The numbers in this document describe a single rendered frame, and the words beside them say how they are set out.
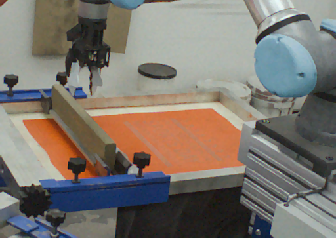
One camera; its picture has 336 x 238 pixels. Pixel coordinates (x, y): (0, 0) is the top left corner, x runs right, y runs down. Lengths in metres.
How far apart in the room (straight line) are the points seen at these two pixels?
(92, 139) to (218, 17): 2.68
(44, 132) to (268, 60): 0.94
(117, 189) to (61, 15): 2.33
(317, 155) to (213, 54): 3.17
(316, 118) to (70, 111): 0.80
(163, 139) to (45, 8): 1.96
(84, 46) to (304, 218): 0.78
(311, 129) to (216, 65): 3.14
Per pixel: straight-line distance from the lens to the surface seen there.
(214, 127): 2.41
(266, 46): 1.47
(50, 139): 2.21
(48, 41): 4.18
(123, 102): 2.47
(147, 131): 2.32
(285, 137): 1.61
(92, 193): 1.88
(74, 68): 2.07
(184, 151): 2.23
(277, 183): 1.71
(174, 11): 4.48
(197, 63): 4.65
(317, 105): 1.60
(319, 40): 1.50
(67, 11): 4.16
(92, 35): 1.99
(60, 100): 2.25
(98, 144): 2.00
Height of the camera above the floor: 1.85
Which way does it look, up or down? 20 degrees down
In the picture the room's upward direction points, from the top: 7 degrees clockwise
